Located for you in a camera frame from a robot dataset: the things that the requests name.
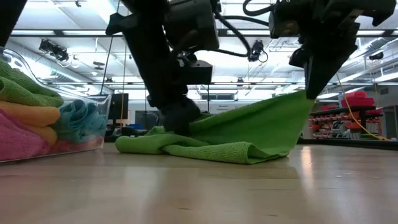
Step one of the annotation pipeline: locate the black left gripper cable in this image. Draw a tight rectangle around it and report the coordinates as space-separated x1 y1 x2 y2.
214 9 252 58

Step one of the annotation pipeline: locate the thin black hanging cable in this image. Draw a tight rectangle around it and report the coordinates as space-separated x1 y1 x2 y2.
99 36 114 95

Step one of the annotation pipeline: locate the yellow hanging cord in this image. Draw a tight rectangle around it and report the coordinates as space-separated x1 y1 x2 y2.
335 73 389 141

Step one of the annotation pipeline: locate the clear plastic bin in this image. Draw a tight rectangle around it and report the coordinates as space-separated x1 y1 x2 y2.
0 46 112 164

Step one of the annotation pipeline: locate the green microfiber towel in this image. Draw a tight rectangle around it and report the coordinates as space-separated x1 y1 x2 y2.
0 58 65 108
114 90 315 165

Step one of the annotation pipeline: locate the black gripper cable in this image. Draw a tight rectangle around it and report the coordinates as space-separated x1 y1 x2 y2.
214 9 252 58
223 0 276 27

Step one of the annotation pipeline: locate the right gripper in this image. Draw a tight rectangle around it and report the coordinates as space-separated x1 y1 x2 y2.
289 18 361 100

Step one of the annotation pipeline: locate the black hanging camera rig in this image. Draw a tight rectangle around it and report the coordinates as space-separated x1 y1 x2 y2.
39 39 70 62
248 39 269 63

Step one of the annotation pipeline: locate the white equipment cabinet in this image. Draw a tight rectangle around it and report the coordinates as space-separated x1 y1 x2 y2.
198 101 259 114

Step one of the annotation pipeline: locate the orange microfiber towel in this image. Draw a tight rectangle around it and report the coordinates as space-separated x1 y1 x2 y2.
0 100 62 147

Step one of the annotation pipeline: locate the shelf with red bins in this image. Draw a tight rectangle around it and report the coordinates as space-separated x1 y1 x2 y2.
307 113 384 140

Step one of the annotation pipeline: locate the black monitor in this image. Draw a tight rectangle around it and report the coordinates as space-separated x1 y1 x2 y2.
107 92 129 121

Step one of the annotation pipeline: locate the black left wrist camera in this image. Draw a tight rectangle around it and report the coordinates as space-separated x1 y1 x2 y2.
178 59 214 85

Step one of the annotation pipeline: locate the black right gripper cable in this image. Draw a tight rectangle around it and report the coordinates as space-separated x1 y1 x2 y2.
223 0 276 27

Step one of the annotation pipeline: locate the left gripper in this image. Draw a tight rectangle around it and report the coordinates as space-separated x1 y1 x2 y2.
124 18 202 136

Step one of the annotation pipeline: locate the black ceiling fixture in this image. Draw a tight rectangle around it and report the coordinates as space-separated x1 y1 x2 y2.
368 51 386 62

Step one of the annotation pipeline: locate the dark display screen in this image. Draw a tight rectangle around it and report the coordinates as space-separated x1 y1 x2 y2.
135 110 164 131

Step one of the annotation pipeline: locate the pink microfiber towel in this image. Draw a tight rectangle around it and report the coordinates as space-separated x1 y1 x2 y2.
49 136 105 155
0 110 50 162

